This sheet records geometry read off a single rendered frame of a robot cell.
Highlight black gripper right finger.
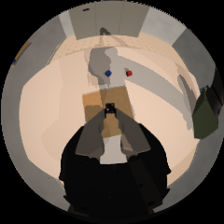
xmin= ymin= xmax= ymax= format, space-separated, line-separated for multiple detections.
xmin=115 ymin=108 xmax=171 ymax=175

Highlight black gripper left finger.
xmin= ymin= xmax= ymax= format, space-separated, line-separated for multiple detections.
xmin=59 ymin=108 xmax=106 ymax=181

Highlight red die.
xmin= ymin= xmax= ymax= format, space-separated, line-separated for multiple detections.
xmin=126 ymin=71 xmax=133 ymax=77

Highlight tan square mat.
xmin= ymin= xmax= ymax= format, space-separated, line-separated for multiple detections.
xmin=82 ymin=87 xmax=134 ymax=138

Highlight blue die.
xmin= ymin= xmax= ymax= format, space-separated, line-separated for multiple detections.
xmin=105 ymin=70 xmax=112 ymax=77

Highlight black die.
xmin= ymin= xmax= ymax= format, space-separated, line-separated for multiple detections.
xmin=105 ymin=103 xmax=115 ymax=114

